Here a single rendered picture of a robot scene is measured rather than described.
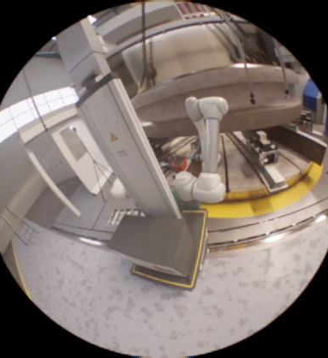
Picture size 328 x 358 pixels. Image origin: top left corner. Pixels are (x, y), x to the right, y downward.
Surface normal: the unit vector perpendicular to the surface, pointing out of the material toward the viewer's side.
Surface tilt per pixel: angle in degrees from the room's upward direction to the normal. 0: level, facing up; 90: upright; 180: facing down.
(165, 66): 90
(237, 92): 90
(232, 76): 90
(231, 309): 0
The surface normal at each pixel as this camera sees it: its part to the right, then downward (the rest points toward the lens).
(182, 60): -0.14, 0.64
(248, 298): -0.34, -0.75
